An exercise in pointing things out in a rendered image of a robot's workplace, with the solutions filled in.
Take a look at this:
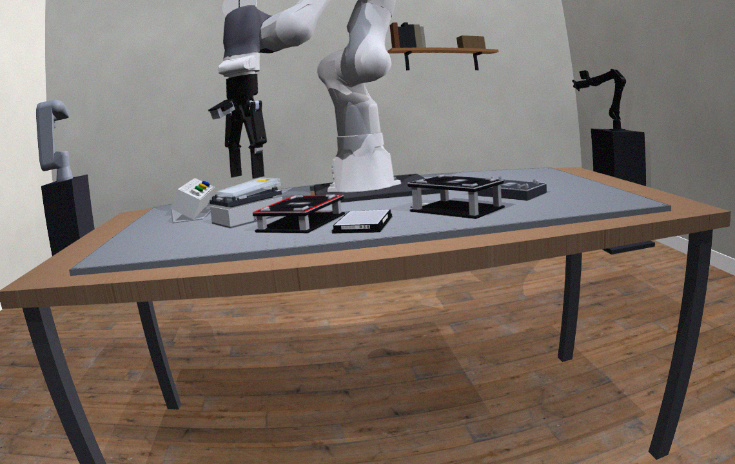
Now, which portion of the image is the white button panel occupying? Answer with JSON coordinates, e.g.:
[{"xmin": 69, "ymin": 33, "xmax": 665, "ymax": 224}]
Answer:
[{"xmin": 171, "ymin": 178, "xmax": 215, "ymax": 223}]

